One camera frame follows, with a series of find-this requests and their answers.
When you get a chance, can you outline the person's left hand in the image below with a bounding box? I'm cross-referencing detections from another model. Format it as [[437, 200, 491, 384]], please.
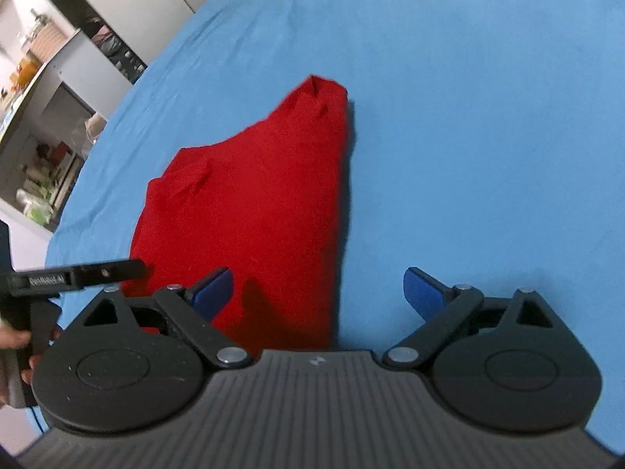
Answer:
[[0, 329, 37, 386]]

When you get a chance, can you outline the bed with blue sheet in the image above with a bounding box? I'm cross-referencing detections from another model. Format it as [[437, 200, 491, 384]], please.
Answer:
[[45, 0, 625, 455]]

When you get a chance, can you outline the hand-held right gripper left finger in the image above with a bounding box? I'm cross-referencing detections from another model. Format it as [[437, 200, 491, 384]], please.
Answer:
[[82, 267, 253, 370]]

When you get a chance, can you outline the white desk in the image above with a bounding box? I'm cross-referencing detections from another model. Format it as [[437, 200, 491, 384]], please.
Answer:
[[0, 28, 109, 235]]

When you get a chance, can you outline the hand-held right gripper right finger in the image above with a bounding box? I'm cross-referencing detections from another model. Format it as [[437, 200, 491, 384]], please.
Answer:
[[383, 267, 560, 368]]

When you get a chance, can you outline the red knit sweater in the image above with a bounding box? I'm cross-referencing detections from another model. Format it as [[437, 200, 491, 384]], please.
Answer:
[[120, 74, 350, 353]]

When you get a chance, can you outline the woven basket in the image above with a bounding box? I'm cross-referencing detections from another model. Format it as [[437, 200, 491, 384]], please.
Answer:
[[28, 23, 70, 60]]

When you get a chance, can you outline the white tote bag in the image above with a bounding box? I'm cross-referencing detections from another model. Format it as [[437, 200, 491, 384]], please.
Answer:
[[82, 111, 109, 148]]

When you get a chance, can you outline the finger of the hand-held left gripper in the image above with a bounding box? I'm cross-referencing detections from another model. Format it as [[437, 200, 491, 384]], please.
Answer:
[[9, 259, 148, 299]]

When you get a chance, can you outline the clear plastic drawer unit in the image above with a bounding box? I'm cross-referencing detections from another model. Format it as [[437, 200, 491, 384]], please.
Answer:
[[14, 149, 85, 231]]

